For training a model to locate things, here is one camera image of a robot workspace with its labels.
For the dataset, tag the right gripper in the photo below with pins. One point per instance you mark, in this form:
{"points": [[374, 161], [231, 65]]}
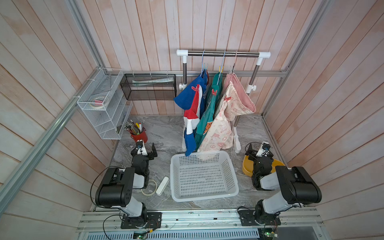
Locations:
{"points": [[249, 151]]}

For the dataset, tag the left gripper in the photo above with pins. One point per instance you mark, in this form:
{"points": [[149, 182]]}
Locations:
{"points": [[150, 154]]}

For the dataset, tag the blue red white jacket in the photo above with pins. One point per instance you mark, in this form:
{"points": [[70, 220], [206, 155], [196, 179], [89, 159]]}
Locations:
{"points": [[193, 104]]}

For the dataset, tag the light blue hanger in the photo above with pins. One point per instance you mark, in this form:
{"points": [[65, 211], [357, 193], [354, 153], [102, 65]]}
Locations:
{"points": [[203, 70]]}

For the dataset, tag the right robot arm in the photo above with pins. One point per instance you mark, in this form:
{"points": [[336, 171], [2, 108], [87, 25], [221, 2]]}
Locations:
{"points": [[295, 188]]}

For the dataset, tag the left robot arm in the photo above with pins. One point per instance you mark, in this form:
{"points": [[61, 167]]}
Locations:
{"points": [[116, 189]]}

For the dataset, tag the yellow plastic tray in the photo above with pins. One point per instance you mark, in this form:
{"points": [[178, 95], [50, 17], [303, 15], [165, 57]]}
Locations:
{"points": [[248, 166]]}

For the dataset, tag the red pencil cup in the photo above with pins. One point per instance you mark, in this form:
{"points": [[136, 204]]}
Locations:
{"points": [[142, 136]]}

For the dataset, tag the white remote-like bar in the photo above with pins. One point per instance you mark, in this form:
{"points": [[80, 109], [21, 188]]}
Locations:
{"points": [[162, 186]]}

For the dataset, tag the cream pink print jacket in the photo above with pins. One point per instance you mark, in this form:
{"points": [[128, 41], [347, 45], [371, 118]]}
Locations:
{"points": [[220, 135]]}

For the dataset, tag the white plastic laundry basket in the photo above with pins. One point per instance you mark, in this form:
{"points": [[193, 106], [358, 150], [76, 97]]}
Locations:
{"points": [[202, 176]]}

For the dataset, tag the black mesh basket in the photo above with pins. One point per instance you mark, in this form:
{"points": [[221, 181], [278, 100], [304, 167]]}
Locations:
{"points": [[149, 87]]}

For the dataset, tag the tape roll on shelf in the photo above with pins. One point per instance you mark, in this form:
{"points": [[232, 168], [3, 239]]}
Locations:
{"points": [[99, 102]]}

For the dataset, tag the green jacket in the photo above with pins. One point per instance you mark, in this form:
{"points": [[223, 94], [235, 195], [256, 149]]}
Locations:
{"points": [[210, 105]]}

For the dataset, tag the white clothes rack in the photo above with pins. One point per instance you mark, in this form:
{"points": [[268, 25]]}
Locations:
{"points": [[250, 87]]}

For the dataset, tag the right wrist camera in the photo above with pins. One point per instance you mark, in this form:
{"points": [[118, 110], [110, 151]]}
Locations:
{"points": [[264, 149]]}

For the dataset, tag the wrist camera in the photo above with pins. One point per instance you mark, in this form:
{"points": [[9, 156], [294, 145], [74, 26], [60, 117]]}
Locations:
{"points": [[264, 149], [140, 148]]}

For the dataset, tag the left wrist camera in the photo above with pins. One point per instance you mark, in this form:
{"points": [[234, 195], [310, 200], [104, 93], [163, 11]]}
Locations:
{"points": [[140, 148]]}

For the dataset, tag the white wire shelf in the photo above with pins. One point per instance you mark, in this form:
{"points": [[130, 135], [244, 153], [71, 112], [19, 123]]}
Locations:
{"points": [[108, 122]]}

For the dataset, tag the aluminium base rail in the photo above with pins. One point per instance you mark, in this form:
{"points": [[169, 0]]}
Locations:
{"points": [[204, 224]]}

